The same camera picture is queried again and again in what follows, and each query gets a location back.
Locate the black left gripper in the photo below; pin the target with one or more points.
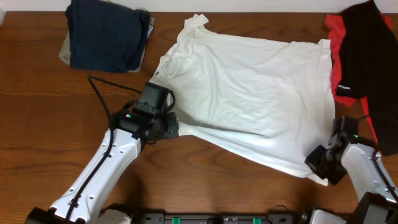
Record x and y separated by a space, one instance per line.
171 126

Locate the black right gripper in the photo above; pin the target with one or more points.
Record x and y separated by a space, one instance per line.
319 160

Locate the white t-shirt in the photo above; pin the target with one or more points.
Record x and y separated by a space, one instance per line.
264 100

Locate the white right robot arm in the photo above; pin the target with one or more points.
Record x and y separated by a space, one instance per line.
349 154

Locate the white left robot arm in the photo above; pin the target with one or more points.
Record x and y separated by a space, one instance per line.
122 143

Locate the folded navy blue garment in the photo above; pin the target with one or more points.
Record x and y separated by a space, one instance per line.
105 36

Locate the folded beige garment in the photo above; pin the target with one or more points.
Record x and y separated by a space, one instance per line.
65 54

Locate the red and black garment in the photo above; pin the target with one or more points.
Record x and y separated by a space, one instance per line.
364 51

